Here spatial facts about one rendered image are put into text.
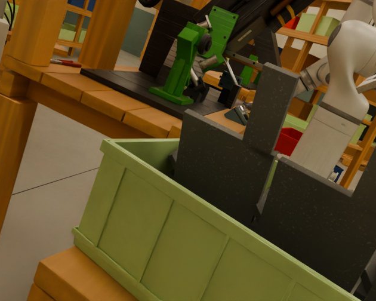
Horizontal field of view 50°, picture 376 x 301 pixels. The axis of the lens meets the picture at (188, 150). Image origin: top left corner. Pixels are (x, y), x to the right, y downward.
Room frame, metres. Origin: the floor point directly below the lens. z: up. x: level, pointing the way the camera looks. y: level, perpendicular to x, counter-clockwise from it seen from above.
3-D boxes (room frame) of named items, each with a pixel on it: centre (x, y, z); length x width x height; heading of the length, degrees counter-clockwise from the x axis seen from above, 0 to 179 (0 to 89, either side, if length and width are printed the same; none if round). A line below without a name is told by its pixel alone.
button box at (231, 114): (1.58, -0.14, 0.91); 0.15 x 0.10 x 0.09; 168
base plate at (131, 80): (1.83, 0.11, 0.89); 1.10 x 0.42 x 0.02; 168
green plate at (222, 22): (1.75, 0.07, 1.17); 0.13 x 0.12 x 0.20; 168
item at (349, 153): (8.02, -3.15, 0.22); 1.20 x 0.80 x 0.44; 115
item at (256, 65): (1.89, 0.00, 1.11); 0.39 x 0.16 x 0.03; 78
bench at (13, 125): (1.83, 0.11, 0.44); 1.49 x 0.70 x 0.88; 168
